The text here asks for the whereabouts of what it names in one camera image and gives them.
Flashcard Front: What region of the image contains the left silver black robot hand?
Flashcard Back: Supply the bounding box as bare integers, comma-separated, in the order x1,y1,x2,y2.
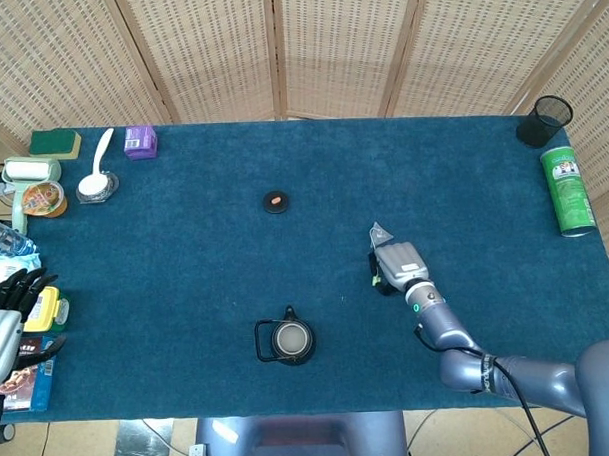
0,265,70,388

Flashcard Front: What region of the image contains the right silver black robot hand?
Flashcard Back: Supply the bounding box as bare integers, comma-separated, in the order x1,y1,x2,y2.
367,241,432,298

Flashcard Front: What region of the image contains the pyramid tea bag green tag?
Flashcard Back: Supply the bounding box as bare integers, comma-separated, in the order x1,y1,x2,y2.
366,220,396,287

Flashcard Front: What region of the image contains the black teapot lid orange knob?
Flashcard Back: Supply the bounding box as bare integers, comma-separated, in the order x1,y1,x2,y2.
261,188,291,215

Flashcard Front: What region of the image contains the blue cookie box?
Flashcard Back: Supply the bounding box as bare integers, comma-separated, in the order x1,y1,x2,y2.
0,334,60,414

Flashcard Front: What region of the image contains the yellow green lidded box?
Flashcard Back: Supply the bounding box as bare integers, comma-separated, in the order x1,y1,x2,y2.
19,284,72,334

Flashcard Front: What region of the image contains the white wet wipes pack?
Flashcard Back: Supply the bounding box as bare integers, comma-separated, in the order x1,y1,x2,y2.
0,251,42,293

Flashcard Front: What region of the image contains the clear plastic water bottle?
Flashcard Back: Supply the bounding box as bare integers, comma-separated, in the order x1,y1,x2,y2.
0,212,37,259

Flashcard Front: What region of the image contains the orange sealed snack cup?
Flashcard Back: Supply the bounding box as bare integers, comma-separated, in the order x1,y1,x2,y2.
21,179,69,220

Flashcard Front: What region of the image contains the pale green lint roller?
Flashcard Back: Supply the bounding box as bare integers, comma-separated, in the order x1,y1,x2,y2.
0,154,64,235

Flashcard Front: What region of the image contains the white plastic spoon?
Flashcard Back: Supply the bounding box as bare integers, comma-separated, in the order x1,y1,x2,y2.
75,128,118,197

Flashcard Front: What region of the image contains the green chips can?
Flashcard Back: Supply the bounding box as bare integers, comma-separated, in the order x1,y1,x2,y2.
539,145,598,240

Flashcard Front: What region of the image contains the small patterned dish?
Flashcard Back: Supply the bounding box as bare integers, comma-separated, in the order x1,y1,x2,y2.
74,168,121,206

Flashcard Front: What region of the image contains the blue table cloth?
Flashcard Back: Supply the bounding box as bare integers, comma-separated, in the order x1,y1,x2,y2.
0,108,609,427

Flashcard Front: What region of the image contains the black mesh pen holder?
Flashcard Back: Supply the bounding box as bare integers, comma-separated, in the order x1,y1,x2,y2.
514,94,576,150

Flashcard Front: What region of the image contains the grey robot torso base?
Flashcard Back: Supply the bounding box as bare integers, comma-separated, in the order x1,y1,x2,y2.
193,410,409,456

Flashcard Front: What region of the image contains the green yellow sponge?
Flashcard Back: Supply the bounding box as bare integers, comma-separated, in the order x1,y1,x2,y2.
28,129,83,162

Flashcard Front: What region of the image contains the bamboo folding screen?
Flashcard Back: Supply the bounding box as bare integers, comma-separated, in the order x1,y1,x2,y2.
0,0,609,325

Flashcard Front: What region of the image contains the purple box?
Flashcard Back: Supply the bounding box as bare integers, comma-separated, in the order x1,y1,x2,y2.
122,124,159,161

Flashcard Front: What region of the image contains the black teapot with handle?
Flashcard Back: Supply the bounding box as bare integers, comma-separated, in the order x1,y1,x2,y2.
253,304,318,369

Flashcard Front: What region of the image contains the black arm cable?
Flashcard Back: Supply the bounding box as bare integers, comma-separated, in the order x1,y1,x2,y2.
412,320,549,456

